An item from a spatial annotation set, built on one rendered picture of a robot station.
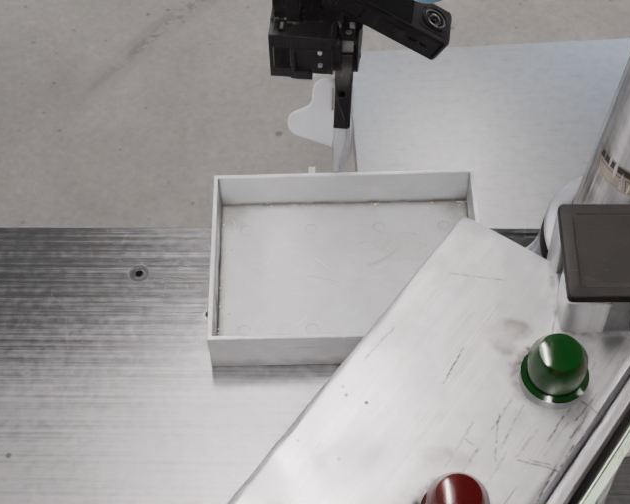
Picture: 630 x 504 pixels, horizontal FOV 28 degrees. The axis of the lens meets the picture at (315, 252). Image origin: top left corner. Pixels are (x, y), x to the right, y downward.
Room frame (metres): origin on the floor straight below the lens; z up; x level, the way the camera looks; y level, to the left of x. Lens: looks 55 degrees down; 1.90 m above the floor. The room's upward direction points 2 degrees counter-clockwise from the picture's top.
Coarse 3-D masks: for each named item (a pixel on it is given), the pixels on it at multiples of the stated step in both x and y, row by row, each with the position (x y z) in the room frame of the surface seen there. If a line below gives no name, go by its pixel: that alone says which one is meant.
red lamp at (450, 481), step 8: (456, 472) 0.19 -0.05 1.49; (440, 480) 0.19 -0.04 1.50; (448, 480) 0.19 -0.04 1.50; (456, 480) 0.19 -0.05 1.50; (464, 480) 0.19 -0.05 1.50; (472, 480) 0.19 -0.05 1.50; (432, 488) 0.18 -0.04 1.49; (440, 488) 0.18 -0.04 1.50; (448, 488) 0.18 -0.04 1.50; (456, 488) 0.18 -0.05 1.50; (464, 488) 0.18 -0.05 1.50; (472, 488) 0.18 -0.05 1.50; (480, 488) 0.18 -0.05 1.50; (424, 496) 0.19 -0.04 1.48; (432, 496) 0.18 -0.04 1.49; (440, 496) 0.18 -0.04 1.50; (448, 496) 0.18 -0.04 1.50; (456, 496) 0.18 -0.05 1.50; (464, 496) 0.18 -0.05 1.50; (472, 496) 0.18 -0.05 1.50; (480, 496) 0.18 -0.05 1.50; (488, 496) 0.18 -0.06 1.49
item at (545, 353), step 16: (544, 336) 0.24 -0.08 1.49; (560, 336) 0.24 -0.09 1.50; (544, 352) 0.24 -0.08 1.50; (560, 352) 0.23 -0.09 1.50; (576, 352) 0.23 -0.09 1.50; (528, 368) 0.23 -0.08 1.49; (544, 368) 0.23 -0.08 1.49; (560, 368) 0.23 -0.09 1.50; (576, 368) 0.23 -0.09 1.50; (528, 384) 0.23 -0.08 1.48; (544, 384) 0.23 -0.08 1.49; (560, 384) 0.22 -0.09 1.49; (576, 384) 0.23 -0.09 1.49; (544, 400) 0.22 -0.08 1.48; (560, 400) 0.22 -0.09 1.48; (576, 400) 0.22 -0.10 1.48
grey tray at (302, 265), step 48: (240, 192) 0.82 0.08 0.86; (288, 192) 0.82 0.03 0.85; (336, 192) 0.82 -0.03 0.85; (384, 192) 0.82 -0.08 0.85; (432, 192) 0.82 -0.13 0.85; (240, 240) 0.77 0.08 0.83; (288, 240) 0.77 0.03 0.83; (336, 240) 0.77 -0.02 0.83; (384, 240) 0.77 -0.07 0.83; (432, 240) 0.76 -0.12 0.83; (240, 288) 0.71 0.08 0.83; (288, 288) 0.71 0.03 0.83; (336, 288) 0.71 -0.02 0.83; (384, 288) 0.71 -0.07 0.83; (240, 336) 0.63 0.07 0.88; (288, 336) 0.62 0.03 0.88; (336, 336) 0.62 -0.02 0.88
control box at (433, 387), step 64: (448, 256) 0.29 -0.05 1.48; (512, 256) 0.29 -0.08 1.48; (384, 320) 0.27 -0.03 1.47; (448, 320) 0.26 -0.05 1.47; (512, 320) 0.26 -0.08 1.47; (384, 384) 0.24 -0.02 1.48; (448, 384) 0.24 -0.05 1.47; (512, 384) 0.23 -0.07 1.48; (320, 448) 0.21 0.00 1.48; (384, 448) 0.21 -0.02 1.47; (448, 448) 0.21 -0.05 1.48; (512, 448) 0.21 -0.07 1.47; (576, 448) 0.21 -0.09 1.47
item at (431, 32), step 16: (336, 0) 0.81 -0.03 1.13; (352, 0) 0.81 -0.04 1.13; (368, 0) 0.81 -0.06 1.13; (384, 0) 0.82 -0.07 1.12; (400, 0) 0.83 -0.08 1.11; (352, 16) 0.81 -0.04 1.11; (368, 16) 0.81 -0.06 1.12; (384, 16) 0.80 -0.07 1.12; (400, 16) 0.81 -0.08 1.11; (416, 16) 0.81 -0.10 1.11; (432, 16) 0.82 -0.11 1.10; (448, 16) 0.83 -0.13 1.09; (384, 32) 0.80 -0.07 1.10; (400, 32) 0.80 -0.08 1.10; (416, 32) 0.80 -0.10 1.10; (432, 32) 0.80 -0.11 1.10; (448, 32) 0.81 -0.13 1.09; (416, 48) 0.80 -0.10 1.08; (432, 48) 0.80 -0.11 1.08
